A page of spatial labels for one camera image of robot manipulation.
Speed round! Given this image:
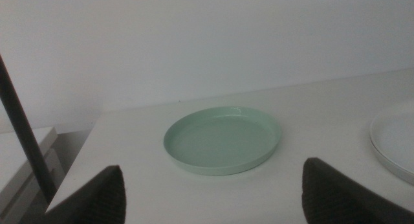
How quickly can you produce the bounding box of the dark grey pole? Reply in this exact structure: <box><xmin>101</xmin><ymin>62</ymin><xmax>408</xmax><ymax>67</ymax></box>
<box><xmin>0</xmin><ymin>54</ymin><xmax>58</xmax><ymax>205</ymax></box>

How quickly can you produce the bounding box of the white shallow bowl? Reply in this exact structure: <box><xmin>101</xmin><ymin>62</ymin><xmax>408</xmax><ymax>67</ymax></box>
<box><xmin>369</xmin><ymin>109</ymin><xmax>414</xmax><ymax>186</ymax></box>

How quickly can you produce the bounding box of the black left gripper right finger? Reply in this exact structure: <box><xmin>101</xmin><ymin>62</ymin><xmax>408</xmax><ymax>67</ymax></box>
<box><xmin>301</xmin><ymin>157</ymin><xmax>414</xmax><ymax>224</ymax></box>

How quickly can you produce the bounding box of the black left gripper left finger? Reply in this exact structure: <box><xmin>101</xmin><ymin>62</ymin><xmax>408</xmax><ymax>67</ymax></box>
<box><xmin>32</xmin><ymin>164</ymin><xmax>127</xmax><ymax>224</ymax></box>

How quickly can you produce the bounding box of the white side cabinet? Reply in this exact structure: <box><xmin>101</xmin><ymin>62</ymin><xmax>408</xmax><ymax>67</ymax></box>
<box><xmin>0</xmin><ymin>126</ymin><xmax>67</xmax><ymax>224</ymax></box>

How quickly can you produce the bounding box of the mint green shallow bowl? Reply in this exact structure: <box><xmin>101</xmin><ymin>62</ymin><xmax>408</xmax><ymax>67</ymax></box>
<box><xmin>163</xmin><ymin>106</ymin><xmax>282</xmax><ymax>177</ymax></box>

